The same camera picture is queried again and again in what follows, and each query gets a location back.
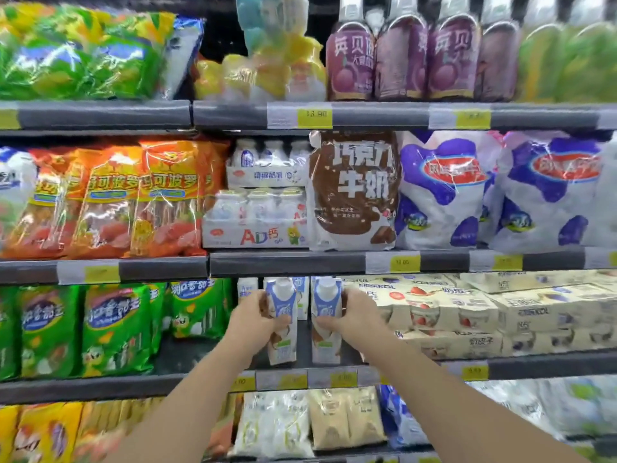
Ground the person's right hand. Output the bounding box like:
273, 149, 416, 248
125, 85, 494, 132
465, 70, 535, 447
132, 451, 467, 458
316, 286, 394, 355

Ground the white green milk bag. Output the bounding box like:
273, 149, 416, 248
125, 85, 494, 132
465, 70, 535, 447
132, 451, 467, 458
232, 390, 315, 460

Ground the white purple patched milk bag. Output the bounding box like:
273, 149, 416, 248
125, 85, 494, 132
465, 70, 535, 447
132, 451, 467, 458
394, 130, 504, 251
489, 131, 617, 254

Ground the brown white milk bag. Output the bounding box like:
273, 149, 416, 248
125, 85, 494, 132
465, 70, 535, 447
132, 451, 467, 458
307, 130, 402, 252

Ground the beige milk bag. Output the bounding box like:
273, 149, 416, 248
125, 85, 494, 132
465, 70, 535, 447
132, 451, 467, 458
308, 389, 352, 452
346, 386, 388, 447

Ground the green drink bottle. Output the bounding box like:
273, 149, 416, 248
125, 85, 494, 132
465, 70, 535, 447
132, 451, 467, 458
554, 0, 617, 104
515, 0, 565, 103

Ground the orange sausage packet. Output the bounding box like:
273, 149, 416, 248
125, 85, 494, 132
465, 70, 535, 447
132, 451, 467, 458
198, 140, 231, 215
130, 140, 205, 258
2, 147, 83, 260
67, 145, 144, 260

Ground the pile of green snack bags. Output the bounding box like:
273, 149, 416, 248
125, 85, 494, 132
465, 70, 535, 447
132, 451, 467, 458
0, 4, 176, 102

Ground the blue white milk bag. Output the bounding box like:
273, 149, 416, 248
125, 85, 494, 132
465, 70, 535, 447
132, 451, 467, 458
379, 385, 432, 451

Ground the person's right forearm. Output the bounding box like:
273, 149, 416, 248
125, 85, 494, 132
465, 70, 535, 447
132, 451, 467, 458
361, 332, 591, 463

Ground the person's left forearm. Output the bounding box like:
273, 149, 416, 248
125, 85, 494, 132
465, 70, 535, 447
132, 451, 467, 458
103, 341, 254, 463

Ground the yellow snack packet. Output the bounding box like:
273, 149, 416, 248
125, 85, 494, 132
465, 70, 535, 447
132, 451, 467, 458
0, 402, 84, 463

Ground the green sausage packet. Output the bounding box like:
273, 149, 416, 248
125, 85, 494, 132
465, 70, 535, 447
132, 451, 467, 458
166, 278, 236, 340
0, 286, 21, 382
147, 283, 168, 356
80, 283, 154, 377
17, 285, 82, 380

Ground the stack of cream dessert boxes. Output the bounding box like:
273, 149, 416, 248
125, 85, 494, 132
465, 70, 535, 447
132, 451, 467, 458
343, 269, 617, 361

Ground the person's left hand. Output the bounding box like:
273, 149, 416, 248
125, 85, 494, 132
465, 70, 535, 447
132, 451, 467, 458
224, 289, 292, 365

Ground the grey shelf rail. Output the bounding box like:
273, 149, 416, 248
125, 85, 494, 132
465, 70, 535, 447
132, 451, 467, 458
209, 246, 617, 279
0, 256, 209, 286
230, 350, 617, 392
0, 99, 193, 132
193, 100, 617, 132
0, 371, 238, 406

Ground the yellow pack of small bottles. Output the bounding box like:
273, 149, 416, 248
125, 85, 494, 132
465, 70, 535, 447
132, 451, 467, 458
194, 33, 329, 103

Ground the row of pale white bags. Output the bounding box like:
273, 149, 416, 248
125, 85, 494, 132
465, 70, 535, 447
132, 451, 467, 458
470, 376, 617, 444

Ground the blue white snack bag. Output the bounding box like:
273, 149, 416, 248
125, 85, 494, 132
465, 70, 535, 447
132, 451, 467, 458
156, 16, 206, 101

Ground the white pack of small bottles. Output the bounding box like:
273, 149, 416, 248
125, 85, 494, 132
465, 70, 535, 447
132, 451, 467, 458
226, 138, 313, 189

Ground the pale blue pack of bottles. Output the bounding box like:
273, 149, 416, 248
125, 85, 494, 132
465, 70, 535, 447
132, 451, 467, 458
235, 0, 310, 56

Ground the white pack, colourful label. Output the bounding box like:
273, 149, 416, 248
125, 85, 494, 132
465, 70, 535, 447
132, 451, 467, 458
202, 187, 309, 250

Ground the purple drink bottle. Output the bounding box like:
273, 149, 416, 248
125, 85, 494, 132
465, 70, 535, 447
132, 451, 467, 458
375, 0, 430, 102
427, 0, 483, 102
475, 0, 522, 103
326, 0, 377, 102

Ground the row of orange yellow packets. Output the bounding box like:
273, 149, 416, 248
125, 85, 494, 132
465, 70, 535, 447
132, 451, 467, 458
72, 397, 167, 463

